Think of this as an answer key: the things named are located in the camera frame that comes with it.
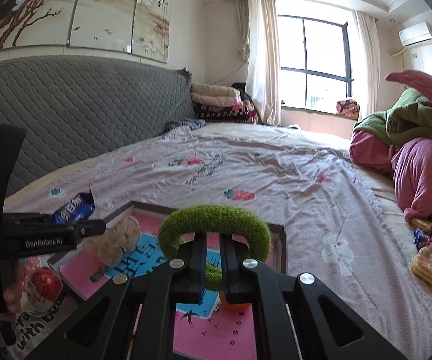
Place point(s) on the cream folded blanket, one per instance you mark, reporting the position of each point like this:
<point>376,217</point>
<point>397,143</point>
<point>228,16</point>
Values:
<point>212,90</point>

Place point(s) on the blue cookie packet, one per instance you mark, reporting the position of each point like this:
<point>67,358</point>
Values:
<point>75,210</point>

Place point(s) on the dark blue cloth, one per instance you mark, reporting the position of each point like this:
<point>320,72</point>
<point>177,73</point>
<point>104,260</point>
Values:
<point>186,125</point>

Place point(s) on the orange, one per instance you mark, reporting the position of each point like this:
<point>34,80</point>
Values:
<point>238,305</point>

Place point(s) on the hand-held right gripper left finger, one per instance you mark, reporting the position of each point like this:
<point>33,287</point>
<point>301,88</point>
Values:
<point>201,262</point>

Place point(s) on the green fuzzy scrunchie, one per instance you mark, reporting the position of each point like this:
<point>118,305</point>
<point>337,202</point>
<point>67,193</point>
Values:
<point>216,215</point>

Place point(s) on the small yellow snack packet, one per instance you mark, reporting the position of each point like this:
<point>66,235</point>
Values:
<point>424,225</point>

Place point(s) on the pink quilt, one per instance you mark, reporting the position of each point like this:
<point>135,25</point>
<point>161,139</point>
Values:
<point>422,172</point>

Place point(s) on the grey quilted headboard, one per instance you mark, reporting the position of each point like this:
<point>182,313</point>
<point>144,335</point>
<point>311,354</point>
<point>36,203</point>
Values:
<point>81,108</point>

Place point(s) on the dark patterned folded blanket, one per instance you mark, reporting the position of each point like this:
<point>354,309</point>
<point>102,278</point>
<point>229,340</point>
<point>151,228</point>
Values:
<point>223,114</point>

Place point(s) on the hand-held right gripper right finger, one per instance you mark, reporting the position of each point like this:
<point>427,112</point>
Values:
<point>223,266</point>

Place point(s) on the patterned bag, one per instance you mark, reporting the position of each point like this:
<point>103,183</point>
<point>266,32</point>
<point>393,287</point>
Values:
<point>348,108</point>

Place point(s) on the pink folded blanket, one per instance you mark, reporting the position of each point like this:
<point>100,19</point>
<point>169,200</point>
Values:
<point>216,101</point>

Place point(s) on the white air conditioner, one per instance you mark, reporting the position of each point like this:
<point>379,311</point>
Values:
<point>416,34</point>

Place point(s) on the pink and blue book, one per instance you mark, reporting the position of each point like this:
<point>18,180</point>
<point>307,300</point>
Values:
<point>201,330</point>

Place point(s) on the black framed window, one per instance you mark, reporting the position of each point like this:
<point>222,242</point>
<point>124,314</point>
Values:
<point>304,71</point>

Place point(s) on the dark grey shallow box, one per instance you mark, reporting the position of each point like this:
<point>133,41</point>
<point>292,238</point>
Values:
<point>280,243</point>

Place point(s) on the floral wall painting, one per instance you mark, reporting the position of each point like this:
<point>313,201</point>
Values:
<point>88,11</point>

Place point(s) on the person's left hand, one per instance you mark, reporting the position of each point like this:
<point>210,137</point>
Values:
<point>15,292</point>

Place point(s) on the cream plush toy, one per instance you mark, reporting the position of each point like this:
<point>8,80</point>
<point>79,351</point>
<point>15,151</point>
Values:
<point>114,240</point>

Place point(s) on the small blue snack packet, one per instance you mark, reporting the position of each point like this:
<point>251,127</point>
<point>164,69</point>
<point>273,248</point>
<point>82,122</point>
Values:
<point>421,237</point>

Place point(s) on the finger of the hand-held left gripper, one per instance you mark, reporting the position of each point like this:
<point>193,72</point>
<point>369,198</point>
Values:
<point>28,218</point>
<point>92,228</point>

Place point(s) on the green blanket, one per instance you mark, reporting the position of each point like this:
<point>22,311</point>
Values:
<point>407,120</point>

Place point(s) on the cream curtain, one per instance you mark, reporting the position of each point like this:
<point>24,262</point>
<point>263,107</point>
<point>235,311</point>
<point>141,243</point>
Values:
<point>366,67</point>
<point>261,63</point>

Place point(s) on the air conditioner pipe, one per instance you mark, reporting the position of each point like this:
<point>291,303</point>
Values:
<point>398,51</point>

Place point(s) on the black clothing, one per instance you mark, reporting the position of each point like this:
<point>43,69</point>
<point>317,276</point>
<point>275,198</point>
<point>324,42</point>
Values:
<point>240,90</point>

